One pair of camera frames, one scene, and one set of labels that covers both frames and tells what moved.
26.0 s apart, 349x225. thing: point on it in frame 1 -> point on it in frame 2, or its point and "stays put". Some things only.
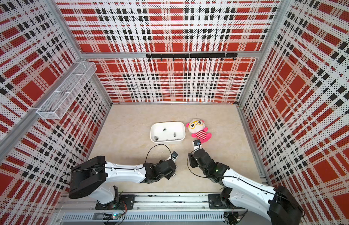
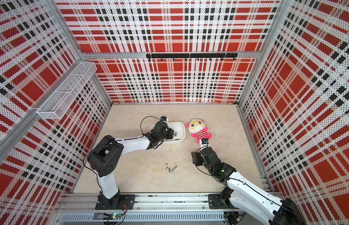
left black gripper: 169,176 -> 170,134
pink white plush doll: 197,127 stays put
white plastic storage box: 167,132 stays put
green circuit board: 114,216 stays put
